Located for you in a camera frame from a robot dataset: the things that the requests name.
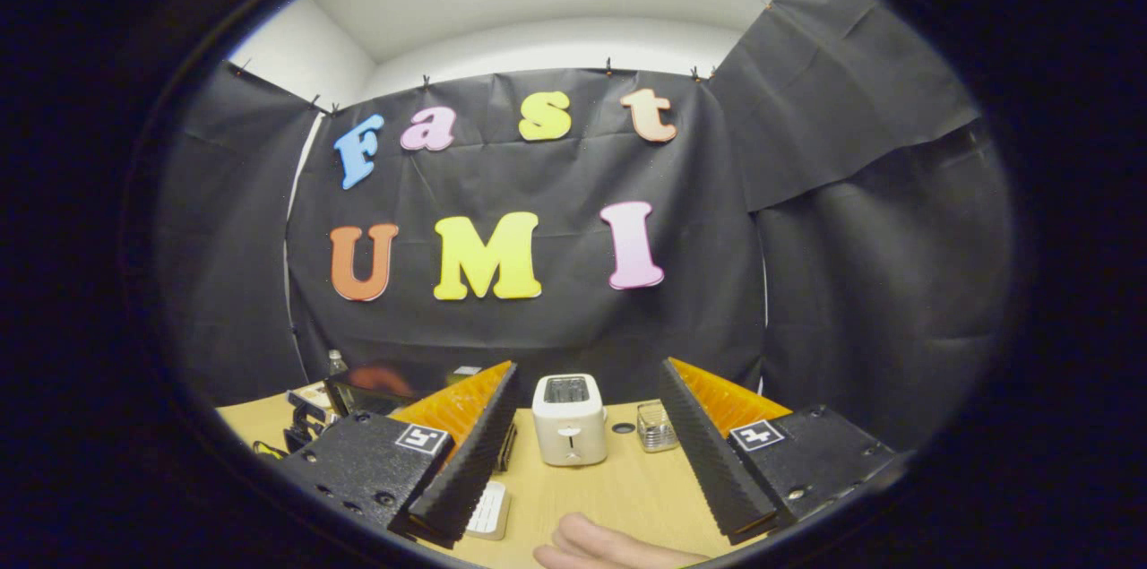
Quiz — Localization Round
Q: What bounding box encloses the black backdrop cloth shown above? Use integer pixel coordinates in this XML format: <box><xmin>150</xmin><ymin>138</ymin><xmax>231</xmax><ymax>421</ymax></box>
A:
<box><xmin>152</xmin><ymin>0</ymin><xmax>1018</xmax><ymax>453</ymax></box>

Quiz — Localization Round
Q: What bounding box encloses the white flat gridded object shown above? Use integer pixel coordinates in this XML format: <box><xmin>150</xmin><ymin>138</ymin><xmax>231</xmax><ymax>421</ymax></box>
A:
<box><xmin>464</xmin><ymin>479</ymin><xmax>513</xmax><ymax>541</ymax></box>

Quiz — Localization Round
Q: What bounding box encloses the white toaster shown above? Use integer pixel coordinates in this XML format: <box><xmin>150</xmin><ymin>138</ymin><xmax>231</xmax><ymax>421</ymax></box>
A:
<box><xmin>532</xmin><ymin>373</ymin><xmax>609</xmax><ymax>468</ymax></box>

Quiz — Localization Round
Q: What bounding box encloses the clear glass utensil holder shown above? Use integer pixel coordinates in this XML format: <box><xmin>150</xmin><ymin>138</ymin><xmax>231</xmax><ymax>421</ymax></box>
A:
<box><xmin>636</xmin><ymin>401</ymin><xmax>679</xmax><ymax>453</ymax></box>

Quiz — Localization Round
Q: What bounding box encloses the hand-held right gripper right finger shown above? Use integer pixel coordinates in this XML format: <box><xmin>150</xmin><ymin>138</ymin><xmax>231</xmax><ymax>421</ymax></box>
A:
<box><xmin>659</xmin><ymin>358</ymin><xmax>901</xmax><ymax>546</ymax></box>

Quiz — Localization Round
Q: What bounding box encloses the black electric oven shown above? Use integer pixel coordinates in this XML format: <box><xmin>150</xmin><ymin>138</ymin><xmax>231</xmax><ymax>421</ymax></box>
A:
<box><xmin>323</xmin><ymin>361</ymin><xmax>492</xmax><ymax>419</ymax></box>

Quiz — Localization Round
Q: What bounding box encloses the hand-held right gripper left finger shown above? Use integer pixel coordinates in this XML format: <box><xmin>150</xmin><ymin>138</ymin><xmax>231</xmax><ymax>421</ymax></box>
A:
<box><xmin>273</xmin><ymin>360</ymin><xmax>522</xmax><ymax>549</ymax></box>

